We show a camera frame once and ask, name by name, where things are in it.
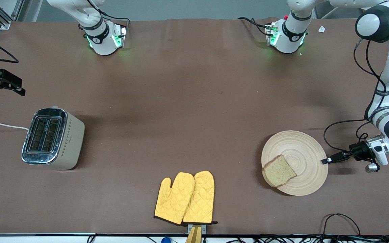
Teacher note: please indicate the blue round cap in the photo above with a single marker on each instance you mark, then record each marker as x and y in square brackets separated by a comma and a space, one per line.
[165, 240]

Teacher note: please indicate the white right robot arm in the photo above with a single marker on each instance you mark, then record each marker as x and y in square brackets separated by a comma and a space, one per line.
[103, 44]

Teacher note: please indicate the small metal bracket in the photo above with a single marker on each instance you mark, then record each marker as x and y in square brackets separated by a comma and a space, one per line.
[204, 227]

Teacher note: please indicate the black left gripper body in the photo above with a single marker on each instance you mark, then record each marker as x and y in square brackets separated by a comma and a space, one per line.
[356, 149]

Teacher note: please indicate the brown bread slice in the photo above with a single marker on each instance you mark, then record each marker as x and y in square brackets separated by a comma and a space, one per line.
[278, 172]

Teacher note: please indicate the small white paper scrap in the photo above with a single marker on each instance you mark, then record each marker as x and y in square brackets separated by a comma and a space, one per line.
[321, 29]

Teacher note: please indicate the round wooden plate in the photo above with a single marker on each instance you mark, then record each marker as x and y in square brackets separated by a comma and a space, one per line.
[306, 152]

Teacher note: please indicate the cream and chrome toaster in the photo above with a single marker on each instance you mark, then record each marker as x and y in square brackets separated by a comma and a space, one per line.
[69, 141]

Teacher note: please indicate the yellow quilted oven mitt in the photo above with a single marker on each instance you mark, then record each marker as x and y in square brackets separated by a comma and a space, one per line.
[201, 199]
[174, 199]

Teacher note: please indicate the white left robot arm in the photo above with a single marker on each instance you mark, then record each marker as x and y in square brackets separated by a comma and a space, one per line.
[377, 23]

